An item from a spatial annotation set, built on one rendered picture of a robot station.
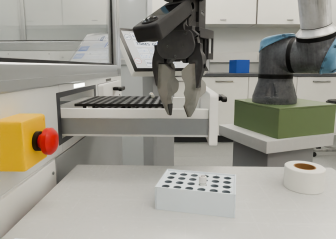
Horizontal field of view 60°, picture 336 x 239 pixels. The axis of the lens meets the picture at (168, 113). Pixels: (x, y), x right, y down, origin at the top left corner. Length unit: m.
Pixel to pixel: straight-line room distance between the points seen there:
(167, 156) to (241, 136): 0.88
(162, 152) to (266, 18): 2.92
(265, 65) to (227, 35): 3.47
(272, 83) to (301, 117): 0.14
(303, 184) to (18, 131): 0.47
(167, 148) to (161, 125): 1.21
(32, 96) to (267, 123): 0.72
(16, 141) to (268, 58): 0.83
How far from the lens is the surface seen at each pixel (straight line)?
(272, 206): 0.52
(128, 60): 1.57
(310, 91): 4.14
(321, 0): 0.96
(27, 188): 0.56
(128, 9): 2.45
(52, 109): 0.63
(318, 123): 1.08
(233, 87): 3.79
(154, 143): 1.77
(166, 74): 0.51
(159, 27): 0.42
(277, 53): 1.04
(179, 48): 0.49
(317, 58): 0.99
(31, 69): 0.55
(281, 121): 0.97
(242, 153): 1.11
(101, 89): 0.94
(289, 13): 4.42
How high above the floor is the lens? 0.98
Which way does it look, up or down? 9 degrees down
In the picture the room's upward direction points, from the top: straight up
